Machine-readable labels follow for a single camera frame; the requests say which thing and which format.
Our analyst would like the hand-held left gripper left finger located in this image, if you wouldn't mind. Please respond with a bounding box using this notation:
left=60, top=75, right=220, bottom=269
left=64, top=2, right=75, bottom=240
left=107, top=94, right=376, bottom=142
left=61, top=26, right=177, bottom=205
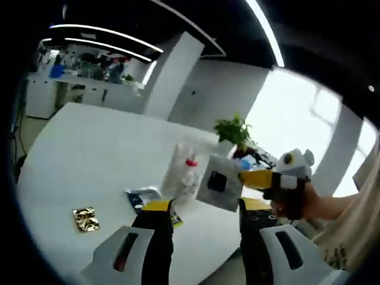
left=80, top=198, right=176, bottom=285

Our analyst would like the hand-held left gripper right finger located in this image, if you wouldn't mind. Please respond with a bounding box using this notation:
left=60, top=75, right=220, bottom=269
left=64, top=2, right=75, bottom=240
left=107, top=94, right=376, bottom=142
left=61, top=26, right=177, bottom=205
left=238, top=197, right=335, bottom=285

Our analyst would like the silver skincare sachet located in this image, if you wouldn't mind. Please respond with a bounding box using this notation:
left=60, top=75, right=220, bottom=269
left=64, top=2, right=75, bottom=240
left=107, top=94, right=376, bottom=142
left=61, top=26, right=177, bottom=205
left=195, top=154, right=243, bottom=213

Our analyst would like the green black skincare sachet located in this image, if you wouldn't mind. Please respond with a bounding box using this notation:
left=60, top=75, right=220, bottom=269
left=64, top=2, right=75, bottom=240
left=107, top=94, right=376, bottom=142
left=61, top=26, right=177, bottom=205
left=124, top=185, right=184, bottom=229

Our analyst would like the white red-band skincare bottle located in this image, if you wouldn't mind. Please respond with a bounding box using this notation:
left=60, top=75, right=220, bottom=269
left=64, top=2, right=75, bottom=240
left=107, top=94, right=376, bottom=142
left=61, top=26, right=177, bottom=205
left=181, top=150, right=205, bottom=205

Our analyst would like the gold foil skincare sachet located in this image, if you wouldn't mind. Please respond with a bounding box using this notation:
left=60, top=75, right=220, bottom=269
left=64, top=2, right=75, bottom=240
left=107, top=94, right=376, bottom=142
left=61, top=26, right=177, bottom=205
left=71, top=206, right=101, bottom=235

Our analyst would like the large white skincare tube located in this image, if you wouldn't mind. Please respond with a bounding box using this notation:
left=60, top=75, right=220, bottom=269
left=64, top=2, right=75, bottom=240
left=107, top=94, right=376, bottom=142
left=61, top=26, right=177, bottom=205
left=161, top=132, right=220, bottom=206

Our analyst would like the person's right hand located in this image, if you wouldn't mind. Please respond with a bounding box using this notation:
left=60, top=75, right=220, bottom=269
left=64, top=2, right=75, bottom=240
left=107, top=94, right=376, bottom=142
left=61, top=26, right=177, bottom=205
left=262, top=178, right=317, bottom=221

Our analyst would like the dark red pot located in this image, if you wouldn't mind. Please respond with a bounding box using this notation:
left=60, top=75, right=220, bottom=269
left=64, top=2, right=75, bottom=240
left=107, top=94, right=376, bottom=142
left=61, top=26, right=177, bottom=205
left=231, top=145, right=259, bottom=160

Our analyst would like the potted green plant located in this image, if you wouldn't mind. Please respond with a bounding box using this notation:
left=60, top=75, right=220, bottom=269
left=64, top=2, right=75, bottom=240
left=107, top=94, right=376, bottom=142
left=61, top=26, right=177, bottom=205
left=213, top=113, right=255, bottom=154

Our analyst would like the bright window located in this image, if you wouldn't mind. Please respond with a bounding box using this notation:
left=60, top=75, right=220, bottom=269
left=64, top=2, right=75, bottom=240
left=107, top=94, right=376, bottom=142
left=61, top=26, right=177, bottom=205
left=246, top=66, right=378, bottom=197

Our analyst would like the white counter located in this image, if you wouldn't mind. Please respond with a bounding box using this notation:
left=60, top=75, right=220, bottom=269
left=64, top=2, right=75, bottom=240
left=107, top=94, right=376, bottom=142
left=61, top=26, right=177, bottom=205
left=25, top=71, right=146, bottom=119

